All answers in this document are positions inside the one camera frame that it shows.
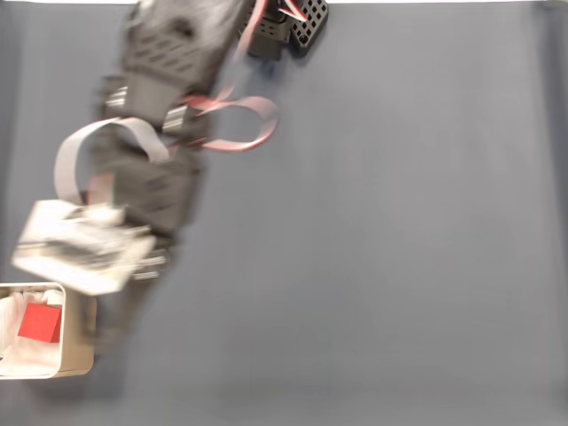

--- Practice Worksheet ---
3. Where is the red cube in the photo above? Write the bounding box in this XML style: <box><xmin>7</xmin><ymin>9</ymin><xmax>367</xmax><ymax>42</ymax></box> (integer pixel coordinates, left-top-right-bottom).
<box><xmin>17</xmin><ymin>302</ymin><xmax>63</xmax><ymax>344</ymax></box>

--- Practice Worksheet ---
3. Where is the beige box with white rim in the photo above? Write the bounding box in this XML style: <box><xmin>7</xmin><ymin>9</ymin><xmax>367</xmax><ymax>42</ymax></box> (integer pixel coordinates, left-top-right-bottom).
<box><xmin>0</xmin><ymin>281</ymin><xmax>98</xmax><ymax>381</ymax></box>

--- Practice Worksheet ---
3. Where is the white tissue paper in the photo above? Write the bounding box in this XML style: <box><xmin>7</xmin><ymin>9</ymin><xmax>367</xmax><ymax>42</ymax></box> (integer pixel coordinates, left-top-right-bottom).
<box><xmin>0</xmin><ymin>287</ymin><xmax>63</xmax><ymax>372</ymax></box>

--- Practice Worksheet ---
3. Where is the white red gripper servo cable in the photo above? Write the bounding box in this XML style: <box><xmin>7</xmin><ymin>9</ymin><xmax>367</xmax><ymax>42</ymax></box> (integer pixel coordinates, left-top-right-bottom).
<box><xmin>53</xmin><ymin>117</ymin><xmax>172</xmax><ymax>204</ymax></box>

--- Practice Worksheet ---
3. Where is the red white black servo cable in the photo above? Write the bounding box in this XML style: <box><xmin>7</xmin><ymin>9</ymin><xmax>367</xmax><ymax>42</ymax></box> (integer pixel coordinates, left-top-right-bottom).
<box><xmin>179</xmin><ymin>0</ymin><xmax>281</xmax><ymax>154</ymax></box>

